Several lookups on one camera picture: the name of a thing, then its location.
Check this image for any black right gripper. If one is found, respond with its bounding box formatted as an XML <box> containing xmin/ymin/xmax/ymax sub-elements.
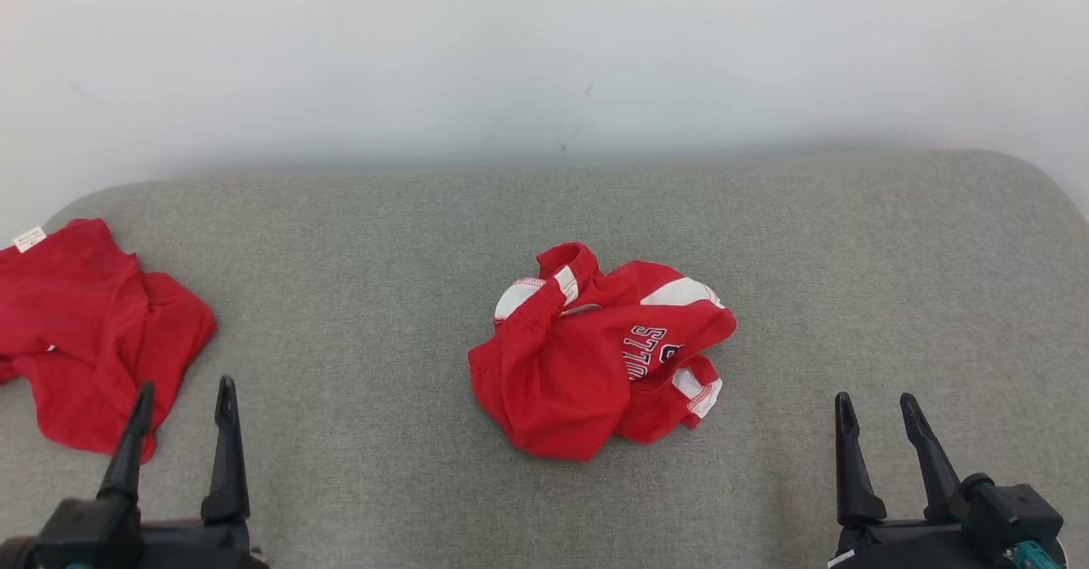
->
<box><xmin>830</xmin><ymin>392</ymin><xmax>1022</xmax><ymax>569</ymax></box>

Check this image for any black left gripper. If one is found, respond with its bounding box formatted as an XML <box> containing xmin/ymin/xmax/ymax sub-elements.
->
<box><xmin>98</xmin><ymin>375</ymin><xmax>271</xmax><ymax>569</ymax></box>

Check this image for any red white jersey with lettering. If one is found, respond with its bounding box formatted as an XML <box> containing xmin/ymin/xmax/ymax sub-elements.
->
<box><xmin>467</xmin><ymin>242</ymin><xmax>738</xmax><ymax>463</ymax></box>

